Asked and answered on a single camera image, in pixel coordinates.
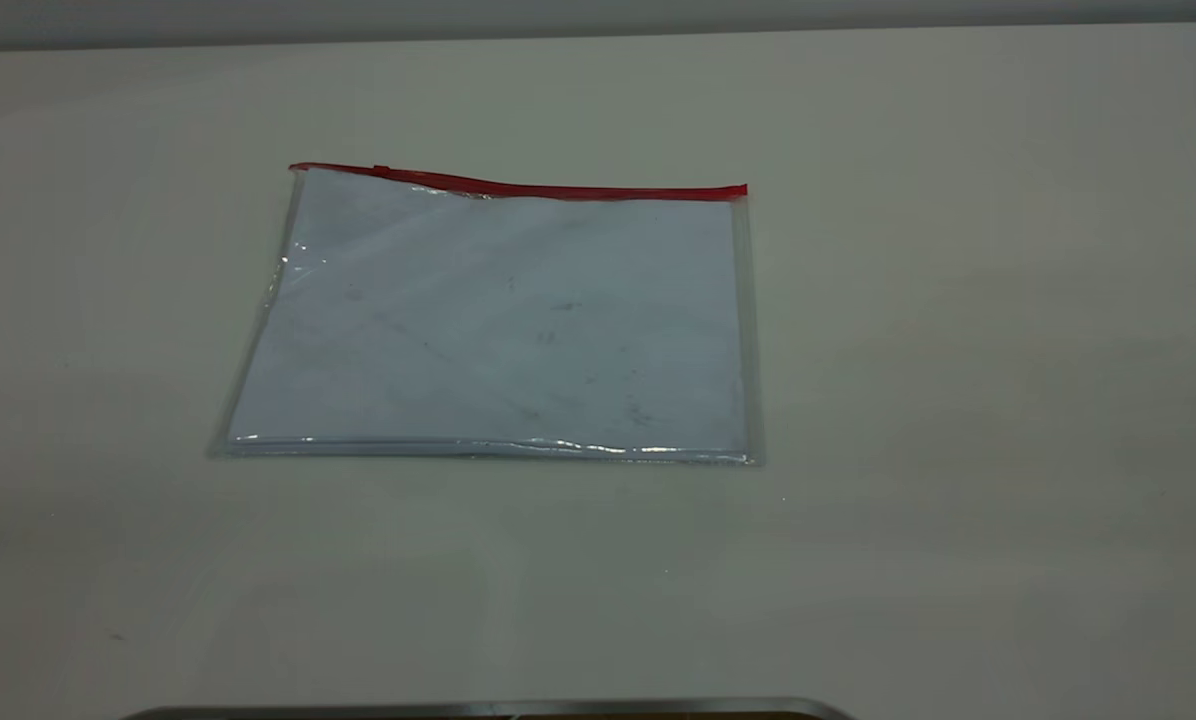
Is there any clear plastic bag red zipper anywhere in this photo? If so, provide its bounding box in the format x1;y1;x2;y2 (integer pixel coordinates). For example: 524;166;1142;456
207;161;765;467

